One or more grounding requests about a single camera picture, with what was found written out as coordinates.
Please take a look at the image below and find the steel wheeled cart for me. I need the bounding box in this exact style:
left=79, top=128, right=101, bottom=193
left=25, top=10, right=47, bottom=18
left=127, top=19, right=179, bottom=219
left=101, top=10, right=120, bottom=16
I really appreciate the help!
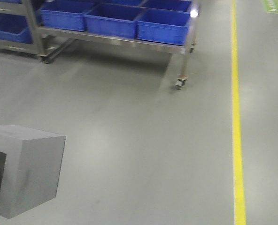
left=0, top=0, right=200, bottom=89

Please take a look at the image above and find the blue bin on cart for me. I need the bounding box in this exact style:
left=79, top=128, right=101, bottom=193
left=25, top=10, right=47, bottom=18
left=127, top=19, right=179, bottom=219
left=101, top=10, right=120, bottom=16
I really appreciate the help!
left=40, top=0, right=100, bottom=31
left=84, top=3, right=143, bottom=39
left=137, top=9, right=190, bottom=45

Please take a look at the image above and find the gray hollow cube base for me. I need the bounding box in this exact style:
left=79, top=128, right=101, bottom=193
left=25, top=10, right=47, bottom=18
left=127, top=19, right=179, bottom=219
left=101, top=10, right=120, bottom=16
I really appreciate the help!
left=0, top=125, right=66, bottom=219

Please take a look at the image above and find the blue bin on cart left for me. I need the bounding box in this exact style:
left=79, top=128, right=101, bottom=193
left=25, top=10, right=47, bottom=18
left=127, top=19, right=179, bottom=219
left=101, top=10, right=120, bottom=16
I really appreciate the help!
left=40, top=0, right=100, bottom=31

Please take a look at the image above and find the blue bin lower left shelf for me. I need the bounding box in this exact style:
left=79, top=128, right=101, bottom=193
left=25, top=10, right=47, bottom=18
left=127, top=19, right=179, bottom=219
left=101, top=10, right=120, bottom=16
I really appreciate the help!
left=0, top=14, right=32, bottom=44

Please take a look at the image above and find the blue bin on cart middle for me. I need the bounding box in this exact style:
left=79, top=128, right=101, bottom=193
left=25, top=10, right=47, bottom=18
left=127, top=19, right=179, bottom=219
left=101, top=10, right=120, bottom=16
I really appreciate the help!
left=84, top=3, right=143, bottom=39

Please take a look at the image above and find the blue bin on cart right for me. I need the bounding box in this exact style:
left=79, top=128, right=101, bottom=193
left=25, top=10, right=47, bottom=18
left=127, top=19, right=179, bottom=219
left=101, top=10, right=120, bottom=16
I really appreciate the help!
left=137, top=9, right=190, bottom=45

